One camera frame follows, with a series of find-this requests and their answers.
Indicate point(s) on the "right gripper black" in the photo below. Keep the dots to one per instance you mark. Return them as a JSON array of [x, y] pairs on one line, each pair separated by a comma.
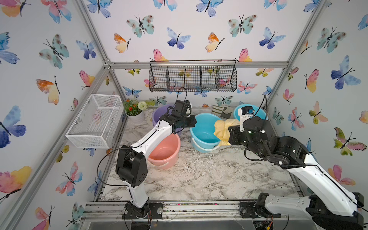
[[236, 135]]

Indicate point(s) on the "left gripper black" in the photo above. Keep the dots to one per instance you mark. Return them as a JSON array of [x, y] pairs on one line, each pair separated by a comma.
[[191, 123]]

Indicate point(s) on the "teal plastic bucket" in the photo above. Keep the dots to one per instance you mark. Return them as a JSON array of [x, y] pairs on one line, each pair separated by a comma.
[[257, 111], [202, 135]]

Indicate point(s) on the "yellow microfiber cloth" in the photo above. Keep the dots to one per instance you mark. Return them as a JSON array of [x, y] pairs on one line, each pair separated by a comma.
[[222, 130]]

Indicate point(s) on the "pink plastic bucket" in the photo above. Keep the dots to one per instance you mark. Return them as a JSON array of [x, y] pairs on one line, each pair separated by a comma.
[[166, 154]]

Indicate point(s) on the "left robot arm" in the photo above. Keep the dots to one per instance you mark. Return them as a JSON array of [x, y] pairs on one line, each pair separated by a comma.
[[132, 161]]

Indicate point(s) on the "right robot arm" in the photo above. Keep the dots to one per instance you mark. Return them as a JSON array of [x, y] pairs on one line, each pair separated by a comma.
[[331, 206]]

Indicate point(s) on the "purple plastic bucket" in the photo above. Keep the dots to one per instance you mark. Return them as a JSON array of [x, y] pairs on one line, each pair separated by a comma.
[[159, 112]]

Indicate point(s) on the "beige patterned folded cloth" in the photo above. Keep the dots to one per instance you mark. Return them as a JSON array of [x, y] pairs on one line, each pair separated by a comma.
[[224, 112]]

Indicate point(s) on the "potted flower plant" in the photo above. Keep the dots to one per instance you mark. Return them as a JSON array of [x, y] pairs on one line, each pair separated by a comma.
[[134, 109]]

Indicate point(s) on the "black wire wall basket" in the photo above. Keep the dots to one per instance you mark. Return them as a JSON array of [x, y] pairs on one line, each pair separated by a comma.
[[192, 76]]

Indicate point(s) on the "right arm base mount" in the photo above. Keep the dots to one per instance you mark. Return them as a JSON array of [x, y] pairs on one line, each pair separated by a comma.
[[251, 210]]

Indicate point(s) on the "white wire mesh basket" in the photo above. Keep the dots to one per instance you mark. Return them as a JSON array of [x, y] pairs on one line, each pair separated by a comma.
[[96, 123]]

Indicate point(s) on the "aluminium front rail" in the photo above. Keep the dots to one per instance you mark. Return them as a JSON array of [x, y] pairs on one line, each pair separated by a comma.
[[175, 210]]

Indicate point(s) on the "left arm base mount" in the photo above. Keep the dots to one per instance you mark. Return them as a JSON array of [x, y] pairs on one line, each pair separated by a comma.
[[145, 211]]

